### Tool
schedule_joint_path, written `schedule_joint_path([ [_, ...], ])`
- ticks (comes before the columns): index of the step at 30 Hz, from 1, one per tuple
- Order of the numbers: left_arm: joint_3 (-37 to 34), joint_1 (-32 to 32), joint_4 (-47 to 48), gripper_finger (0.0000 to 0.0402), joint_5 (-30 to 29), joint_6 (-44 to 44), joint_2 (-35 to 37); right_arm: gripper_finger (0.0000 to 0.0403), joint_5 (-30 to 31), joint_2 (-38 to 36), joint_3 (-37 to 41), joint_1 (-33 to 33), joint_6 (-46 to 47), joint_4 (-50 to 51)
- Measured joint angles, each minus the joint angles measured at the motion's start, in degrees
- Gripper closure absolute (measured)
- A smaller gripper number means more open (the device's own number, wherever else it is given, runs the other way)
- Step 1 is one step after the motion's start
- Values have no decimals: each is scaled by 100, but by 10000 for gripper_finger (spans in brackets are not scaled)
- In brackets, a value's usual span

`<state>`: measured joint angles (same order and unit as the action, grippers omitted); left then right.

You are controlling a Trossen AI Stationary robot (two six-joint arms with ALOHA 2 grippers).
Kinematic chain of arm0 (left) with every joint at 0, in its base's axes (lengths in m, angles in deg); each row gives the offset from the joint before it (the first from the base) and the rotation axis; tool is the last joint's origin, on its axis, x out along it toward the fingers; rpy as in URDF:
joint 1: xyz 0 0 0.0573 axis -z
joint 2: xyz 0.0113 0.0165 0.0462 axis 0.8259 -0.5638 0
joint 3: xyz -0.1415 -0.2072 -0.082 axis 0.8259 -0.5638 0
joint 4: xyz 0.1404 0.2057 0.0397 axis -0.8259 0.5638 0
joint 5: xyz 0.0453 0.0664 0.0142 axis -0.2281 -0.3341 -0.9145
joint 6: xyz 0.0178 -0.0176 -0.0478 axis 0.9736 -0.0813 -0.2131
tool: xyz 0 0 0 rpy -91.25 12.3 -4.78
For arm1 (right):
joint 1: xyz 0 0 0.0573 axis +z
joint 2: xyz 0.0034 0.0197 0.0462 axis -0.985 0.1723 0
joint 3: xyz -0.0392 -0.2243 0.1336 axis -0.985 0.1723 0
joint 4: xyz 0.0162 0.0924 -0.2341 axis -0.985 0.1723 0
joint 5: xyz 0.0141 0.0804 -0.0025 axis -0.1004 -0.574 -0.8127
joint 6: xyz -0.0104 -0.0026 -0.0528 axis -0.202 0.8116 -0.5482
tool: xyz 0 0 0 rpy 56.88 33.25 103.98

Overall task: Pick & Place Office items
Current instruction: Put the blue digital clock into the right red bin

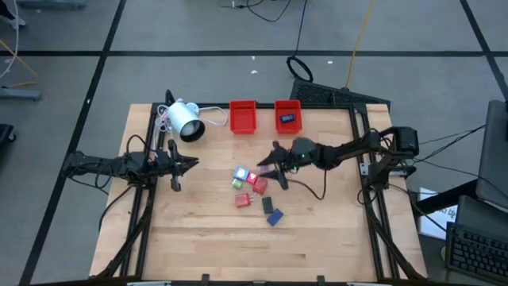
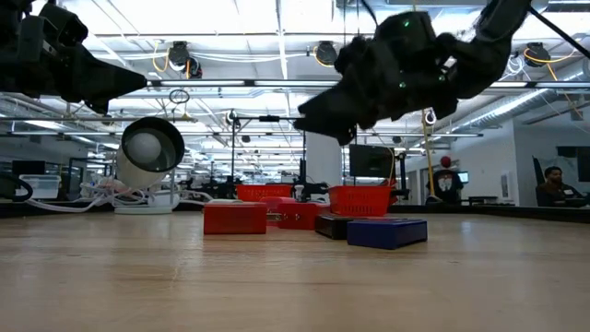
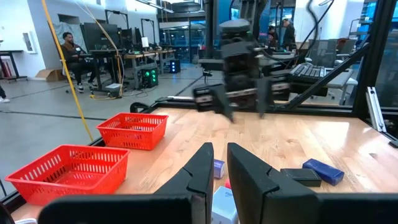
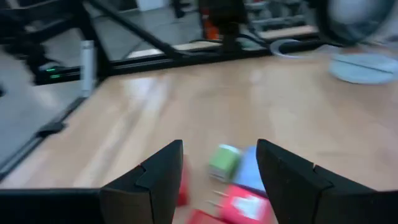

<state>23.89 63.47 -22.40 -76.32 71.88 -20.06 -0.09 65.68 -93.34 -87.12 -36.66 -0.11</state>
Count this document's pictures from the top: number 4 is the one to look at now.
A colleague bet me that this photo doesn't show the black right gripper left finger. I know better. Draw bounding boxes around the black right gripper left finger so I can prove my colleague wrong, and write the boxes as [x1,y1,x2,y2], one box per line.
[99,139,184,224]

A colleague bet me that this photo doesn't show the green wall charger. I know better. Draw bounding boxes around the green wall charger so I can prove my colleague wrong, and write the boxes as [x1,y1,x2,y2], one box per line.
[207,144,243,183]

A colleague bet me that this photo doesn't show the black aluminium table frame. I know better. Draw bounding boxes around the black aluminium table frame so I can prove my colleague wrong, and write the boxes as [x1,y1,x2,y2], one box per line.
[0,0,318,181]

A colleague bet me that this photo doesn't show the black table edge clip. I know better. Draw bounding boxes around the black table edge clip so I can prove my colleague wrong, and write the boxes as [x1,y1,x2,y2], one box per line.
[36,121,67,138]

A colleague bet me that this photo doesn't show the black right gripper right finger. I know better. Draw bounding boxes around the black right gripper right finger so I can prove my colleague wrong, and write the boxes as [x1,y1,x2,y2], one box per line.
[256,139,398,224]

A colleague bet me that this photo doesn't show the small red wall charger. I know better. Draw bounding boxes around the small red wall charger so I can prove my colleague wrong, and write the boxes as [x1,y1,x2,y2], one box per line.
[206,185,277,224]

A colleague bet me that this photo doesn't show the silver metal bracket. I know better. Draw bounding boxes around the silver metal bracket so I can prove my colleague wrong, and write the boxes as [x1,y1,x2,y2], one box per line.
[80,39,96,98]

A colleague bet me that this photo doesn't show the light blue wall charger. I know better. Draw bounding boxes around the light blue wall charger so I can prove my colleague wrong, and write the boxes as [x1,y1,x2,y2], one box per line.
[233,146,267,198]

